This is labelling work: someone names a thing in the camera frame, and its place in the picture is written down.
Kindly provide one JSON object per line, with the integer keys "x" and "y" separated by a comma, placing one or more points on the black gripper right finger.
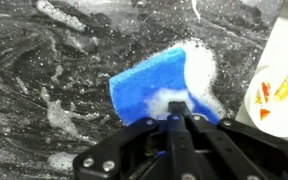
{"x": 224, "y": 153}

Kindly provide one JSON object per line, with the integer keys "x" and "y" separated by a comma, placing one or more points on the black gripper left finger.
{"x": 144, "y": 150}

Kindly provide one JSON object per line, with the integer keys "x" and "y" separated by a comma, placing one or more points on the stainless steel sink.
{"x": 284, "y": 40}

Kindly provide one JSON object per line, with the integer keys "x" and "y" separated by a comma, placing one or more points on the blue sponge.
{"x": 144, "y": 80}

